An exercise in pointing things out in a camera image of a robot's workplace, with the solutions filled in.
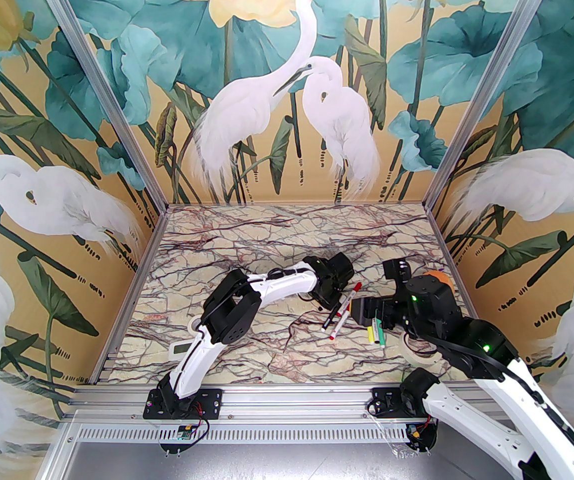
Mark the black marker pen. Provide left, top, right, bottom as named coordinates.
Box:
left=321, top=299, right=343, bottom=331

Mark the orange plush toy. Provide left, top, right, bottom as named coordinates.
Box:
left=424, top=268, right=455, bottom=294

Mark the large masking tape roll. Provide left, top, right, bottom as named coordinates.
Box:
left=400, top=335, right=440, bottom=368

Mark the perforated metal strip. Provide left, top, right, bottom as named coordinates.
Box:
left=64, top=422, right=522, bottom=445

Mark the grey metal panel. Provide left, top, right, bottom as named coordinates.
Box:
left=42, top=440, right=552, bottom=480

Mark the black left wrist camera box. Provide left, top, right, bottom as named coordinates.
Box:
left=330, top=251, right=356, bottom=284

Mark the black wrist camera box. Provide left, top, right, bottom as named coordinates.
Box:
left=330, top=251, right=356, bottom=284
left=383, top=258, right=413, bottom=284

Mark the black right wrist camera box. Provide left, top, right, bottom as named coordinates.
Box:
left=383, top=258, right=413, bottom=284

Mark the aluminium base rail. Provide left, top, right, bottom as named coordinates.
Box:
left=64, top=385, right=537, bottom=425

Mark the small circuit board bracket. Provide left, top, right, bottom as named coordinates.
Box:
left=398, top=420, right=440, bottom=456

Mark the aluminium frame post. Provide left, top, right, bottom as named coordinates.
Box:
left=426, top=0, right=551, bottom=214
left=31, top=0, right=170, bottom=210

